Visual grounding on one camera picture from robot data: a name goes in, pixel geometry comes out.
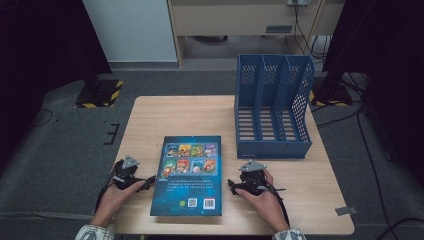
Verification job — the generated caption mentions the hanging black cables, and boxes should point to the hanging black cables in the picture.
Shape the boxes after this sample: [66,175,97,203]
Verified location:
[293,0,331,63]

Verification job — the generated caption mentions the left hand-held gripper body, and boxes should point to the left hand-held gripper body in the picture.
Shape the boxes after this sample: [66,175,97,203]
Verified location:
[111,154,148,191]

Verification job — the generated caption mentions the black floor tape marks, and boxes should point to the black floor tape marks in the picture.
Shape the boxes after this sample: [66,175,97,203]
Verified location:
[103,123,121,146]

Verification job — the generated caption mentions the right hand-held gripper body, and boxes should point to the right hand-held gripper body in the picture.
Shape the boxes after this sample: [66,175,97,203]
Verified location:
[237,159,268,196]

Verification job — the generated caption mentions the blue plastic file rack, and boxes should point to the blue plastic file rack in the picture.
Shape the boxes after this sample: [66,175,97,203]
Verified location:
[234,54,315,160]

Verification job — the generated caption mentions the white panel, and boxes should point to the white panel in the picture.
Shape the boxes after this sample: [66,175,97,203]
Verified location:
[82,0,178,63]

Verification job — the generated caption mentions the person's left hand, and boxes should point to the person's left hand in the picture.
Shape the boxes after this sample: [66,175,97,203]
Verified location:
[91,180,146,229]

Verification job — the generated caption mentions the person's right hand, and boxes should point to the person's right hand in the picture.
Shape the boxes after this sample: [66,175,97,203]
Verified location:
[234,169,290,233]

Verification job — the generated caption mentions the blue picture book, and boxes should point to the blue picture book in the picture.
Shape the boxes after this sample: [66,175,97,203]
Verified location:
[149,135,223,217]

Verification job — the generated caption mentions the black floor cable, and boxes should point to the black floor cable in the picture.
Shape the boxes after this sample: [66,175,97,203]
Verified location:
[28,108,54,128]
[376,218,424,240]
[316,106,393,240]

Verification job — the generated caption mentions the black yellow striped stand base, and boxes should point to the black yellow striped stand base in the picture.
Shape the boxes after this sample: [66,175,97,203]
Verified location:
[309,84,353,108]
[74,79,124,109]

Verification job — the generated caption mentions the black curtain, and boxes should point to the black curtain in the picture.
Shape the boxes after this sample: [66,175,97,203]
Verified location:
[0,0,113,168]
[321,0,424,188]

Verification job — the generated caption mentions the black stand post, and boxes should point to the black stand post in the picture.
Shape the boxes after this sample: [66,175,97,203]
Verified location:
[81,59,103,96]

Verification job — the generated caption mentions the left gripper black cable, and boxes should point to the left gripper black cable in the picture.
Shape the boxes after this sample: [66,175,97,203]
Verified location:
[94,159,118,214]

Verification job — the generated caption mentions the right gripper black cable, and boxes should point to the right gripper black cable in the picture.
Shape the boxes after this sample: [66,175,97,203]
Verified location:
[263,181,290,228]

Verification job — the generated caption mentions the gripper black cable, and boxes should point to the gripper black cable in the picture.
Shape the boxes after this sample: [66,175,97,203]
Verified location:
[94,159,118,214]
[263,181,290,228]

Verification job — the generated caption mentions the beige desk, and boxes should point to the beige desk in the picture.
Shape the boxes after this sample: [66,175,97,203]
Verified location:
[166,0,346,69]

